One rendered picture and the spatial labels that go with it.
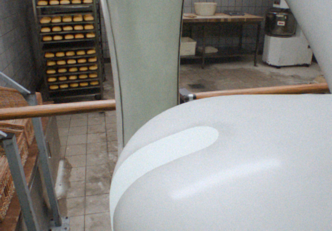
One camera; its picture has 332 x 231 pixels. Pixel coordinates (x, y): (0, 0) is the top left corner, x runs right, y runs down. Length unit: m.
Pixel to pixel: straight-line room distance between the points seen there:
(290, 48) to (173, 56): 5.44
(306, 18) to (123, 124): 0.26
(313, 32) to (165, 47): 0.18
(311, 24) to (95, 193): 2.22
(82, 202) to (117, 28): 2.02
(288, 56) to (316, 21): 5.54
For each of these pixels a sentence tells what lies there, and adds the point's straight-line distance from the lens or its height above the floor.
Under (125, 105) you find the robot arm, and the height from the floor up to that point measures 1.35.
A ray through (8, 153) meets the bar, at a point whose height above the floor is 0.88.
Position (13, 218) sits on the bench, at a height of 0.58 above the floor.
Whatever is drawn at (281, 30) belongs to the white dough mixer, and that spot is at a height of 0.70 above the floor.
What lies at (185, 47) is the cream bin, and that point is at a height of 0.38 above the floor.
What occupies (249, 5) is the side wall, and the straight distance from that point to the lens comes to 6.45.
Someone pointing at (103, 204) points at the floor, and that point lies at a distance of 2.28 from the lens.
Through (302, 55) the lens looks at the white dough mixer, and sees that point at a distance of 5.99.
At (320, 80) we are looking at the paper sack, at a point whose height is 0.23.
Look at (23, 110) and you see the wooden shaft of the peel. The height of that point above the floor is 1.21.
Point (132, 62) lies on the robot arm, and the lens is 0.37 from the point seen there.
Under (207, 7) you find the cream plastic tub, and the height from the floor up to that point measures 1.06.
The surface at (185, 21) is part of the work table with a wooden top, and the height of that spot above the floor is 0.86.
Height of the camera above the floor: 1.50
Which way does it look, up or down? 23 degrees down
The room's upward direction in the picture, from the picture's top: straight up
